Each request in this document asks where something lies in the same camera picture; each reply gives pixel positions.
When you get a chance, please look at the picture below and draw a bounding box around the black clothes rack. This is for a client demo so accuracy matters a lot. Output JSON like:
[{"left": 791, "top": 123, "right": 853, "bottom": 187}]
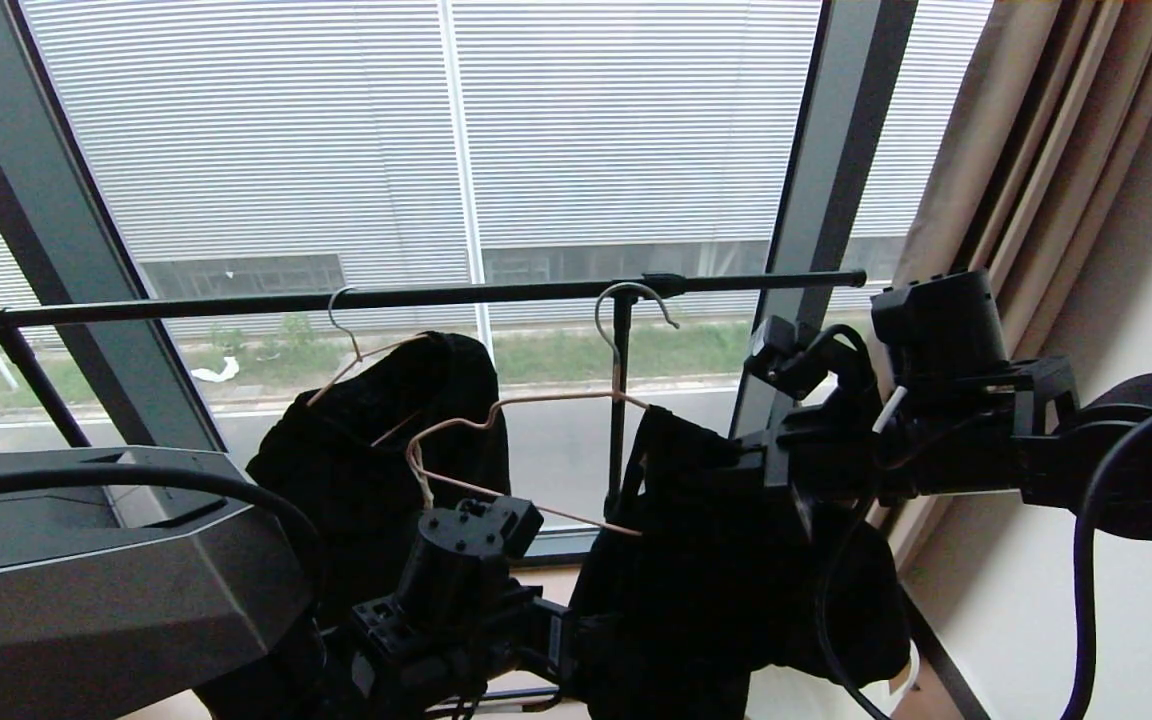
[{"left": 0, "top": 270, "right": 869, "bottom": 717}]

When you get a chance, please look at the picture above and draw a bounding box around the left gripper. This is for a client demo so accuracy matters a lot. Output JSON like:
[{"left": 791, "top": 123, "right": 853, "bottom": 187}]
[{"left": 496, "top": 595, "right": 582, "bottom": 688}]

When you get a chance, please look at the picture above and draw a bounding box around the white laundry basket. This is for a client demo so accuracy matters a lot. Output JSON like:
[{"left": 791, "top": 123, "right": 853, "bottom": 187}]
[{"left": 746, "top": 640, "right": 924, "bottom": 720}]

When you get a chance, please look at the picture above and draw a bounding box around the brown curtain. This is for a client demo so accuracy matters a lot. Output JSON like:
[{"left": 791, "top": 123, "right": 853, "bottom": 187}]
[{"left": 876, "top": 0, "right": 1152, "bottom": 571}]

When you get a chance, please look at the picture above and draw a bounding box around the black cable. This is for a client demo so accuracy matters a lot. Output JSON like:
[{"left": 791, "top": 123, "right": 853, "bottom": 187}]
[
  {"left": 0, "top": 465, "right": 327, "bottom": 601},
  {"left": 1061, "top": 390, "right": 1152, "bottom": 720},
  {"left": 814, "top": 485, "right": 899, "bottom": 720}
]

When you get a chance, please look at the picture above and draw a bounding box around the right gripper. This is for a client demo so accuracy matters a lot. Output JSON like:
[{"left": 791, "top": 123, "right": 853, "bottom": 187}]
[{"left": 736, "top": 423, "right": 889, "bottom": 518}]

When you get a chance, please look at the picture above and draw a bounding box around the pink clothes hanger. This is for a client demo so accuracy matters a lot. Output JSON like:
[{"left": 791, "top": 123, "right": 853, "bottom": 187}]
[
  {"left": 306, "top": 287, "right": 432, "bottom": 446},
  {"left": 404, "top": 282, "right": 682, "bottom": 538}
]

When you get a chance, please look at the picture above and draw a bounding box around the black garment with white cord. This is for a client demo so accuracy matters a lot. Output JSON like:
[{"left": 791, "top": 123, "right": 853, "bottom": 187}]
[{"left": 246, "top": 332, "right": 513, "bottom": 631}]

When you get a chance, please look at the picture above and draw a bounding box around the window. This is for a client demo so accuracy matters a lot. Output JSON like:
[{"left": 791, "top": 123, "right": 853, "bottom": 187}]
[{"left": 0, "top": 0, "right": 997, "bottom": 566}]

